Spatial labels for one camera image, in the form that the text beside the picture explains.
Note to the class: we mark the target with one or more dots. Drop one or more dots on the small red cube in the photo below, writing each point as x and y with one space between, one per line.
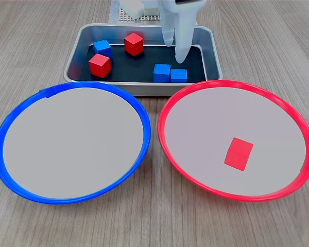
238 154
134 43
99 65

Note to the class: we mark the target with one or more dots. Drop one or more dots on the small blue cube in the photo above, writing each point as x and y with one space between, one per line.
101 46
161 73
179 76

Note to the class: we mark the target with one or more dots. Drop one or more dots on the steel tray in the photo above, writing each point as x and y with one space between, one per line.
211 51

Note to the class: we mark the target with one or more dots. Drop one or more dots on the black tray mat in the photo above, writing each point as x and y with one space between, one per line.
134 69

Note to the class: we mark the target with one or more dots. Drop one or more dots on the white plate red rim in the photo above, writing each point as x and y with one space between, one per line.
208 128

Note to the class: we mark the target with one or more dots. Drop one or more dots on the white plate blue rim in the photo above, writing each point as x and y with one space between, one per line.
74 144

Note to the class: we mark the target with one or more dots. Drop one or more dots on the pale perforated base plate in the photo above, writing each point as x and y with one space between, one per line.
149 17

